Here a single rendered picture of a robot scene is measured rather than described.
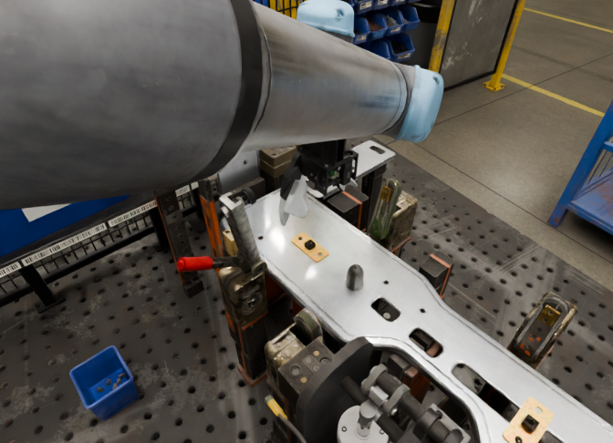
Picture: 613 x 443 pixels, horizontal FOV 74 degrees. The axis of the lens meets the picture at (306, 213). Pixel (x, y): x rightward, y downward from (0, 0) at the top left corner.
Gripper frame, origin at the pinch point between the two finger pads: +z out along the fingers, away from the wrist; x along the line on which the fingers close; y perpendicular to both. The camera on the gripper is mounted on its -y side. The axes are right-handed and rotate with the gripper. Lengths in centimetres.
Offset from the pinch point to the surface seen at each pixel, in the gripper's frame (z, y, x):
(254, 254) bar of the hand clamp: 1.7, 1.6, -14.6
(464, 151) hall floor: 112, -69, 211
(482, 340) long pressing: 11.0, 34.8, 7.3
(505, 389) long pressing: 10.9, 41.7, 2.5
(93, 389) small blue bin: 41, -20, -47
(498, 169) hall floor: 112, -41, 208
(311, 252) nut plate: 10.9, 1.3, -1.0
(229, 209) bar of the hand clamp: -9.9, 1.0, -17.5
